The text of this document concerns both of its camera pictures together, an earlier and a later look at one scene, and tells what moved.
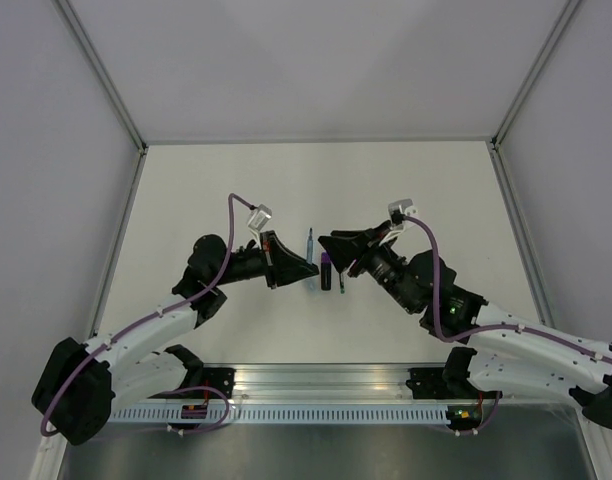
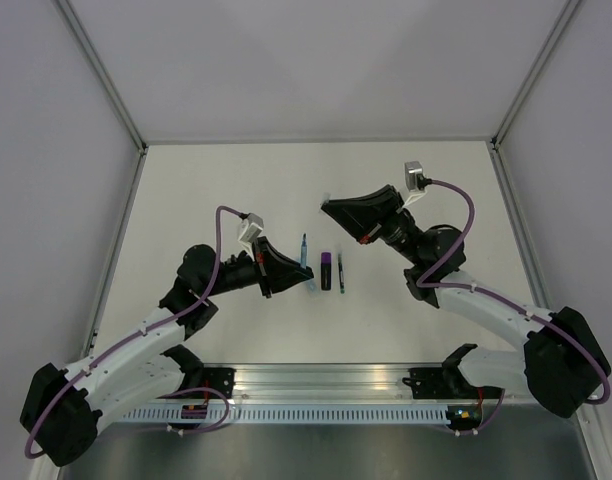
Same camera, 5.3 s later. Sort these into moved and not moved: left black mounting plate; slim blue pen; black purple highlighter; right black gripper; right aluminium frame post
Moved: right black gripper; slim blue pen
Not moved: left black mounting plate; right aluminium frame post; black purple highlighter
